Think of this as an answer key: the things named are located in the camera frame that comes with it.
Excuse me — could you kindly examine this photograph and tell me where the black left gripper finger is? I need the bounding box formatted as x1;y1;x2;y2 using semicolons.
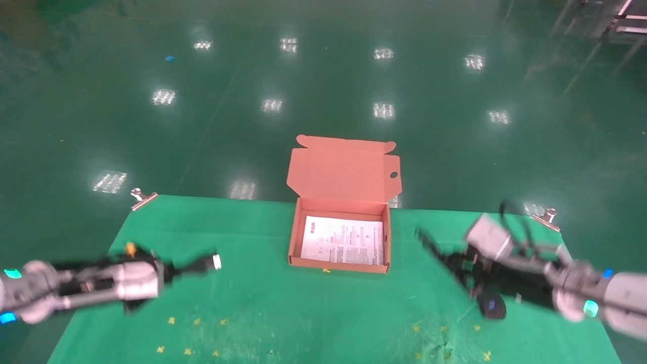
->
164;257;214;280

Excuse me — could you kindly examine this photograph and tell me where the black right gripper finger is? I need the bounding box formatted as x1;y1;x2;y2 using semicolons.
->
414;227;474;290

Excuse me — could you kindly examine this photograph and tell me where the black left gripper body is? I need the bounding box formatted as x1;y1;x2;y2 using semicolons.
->
51;250;175;313

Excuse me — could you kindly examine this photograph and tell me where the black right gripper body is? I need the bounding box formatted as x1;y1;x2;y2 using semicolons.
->
455;245;557;306

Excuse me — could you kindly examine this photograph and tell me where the orange cardboard box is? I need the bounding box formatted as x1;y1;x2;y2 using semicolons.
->
287;134;402;274

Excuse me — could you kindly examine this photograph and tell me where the silver binder clip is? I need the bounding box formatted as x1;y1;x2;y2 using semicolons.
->
531;208;561;233
131;188;158;211

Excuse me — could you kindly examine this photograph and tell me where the white printed paper sheet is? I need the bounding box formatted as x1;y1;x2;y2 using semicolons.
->
301;216;385;266

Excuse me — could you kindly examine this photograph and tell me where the green table mat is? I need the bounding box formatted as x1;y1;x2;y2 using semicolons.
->
48;195;622;364

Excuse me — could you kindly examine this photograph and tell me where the metal background rack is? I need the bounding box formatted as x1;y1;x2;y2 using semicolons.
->
602;0;647;36

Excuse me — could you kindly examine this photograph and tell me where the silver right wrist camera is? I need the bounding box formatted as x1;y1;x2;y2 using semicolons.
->
465;213;516;261

